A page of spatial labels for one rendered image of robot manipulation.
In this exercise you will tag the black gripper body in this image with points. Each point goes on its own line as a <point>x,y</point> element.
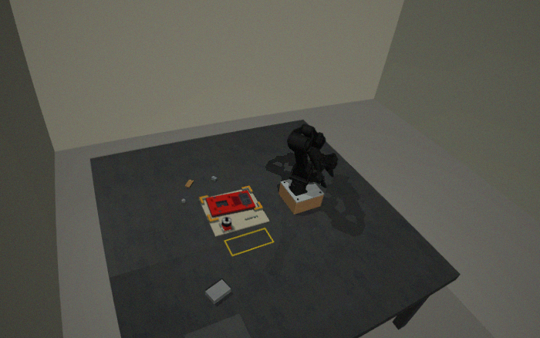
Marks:
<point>317,176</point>

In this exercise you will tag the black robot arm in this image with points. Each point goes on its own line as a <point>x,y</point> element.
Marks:
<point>310,144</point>

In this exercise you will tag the black tyre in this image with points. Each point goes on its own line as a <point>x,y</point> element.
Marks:
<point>224,223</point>

